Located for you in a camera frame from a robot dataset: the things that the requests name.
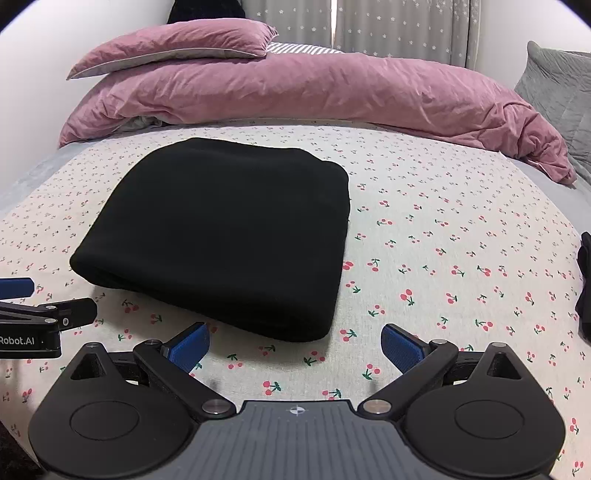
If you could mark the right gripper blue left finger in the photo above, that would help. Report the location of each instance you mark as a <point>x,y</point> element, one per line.
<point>186,349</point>

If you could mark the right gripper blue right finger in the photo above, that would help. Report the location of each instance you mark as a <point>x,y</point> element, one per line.
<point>403,349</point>

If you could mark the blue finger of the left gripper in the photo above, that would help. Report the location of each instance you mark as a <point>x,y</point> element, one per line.
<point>16,288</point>

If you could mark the black pants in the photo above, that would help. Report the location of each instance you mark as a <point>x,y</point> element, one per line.
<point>249,236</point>

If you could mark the grey bed sheet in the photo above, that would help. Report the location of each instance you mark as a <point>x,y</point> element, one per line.
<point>13,195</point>

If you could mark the cherry print bed sheet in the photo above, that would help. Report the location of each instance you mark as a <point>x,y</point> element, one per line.
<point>445,241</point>

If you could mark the black garment at bed edge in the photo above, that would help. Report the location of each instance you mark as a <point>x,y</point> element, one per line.
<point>583,305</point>

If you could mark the pink duvet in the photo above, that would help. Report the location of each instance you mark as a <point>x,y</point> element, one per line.
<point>418,97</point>

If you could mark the grey quilted pillow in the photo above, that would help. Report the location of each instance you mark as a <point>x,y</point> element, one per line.
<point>557,84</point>

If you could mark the pink pillow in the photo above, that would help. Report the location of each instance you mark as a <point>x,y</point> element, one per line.
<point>221,38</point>

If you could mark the striped pillow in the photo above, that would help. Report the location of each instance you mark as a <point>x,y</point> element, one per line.
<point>291,48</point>

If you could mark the grey dotted curtain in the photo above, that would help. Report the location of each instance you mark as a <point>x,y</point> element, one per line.
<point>446,31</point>

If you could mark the dark plush toy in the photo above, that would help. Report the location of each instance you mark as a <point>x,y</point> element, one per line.
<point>188,10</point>

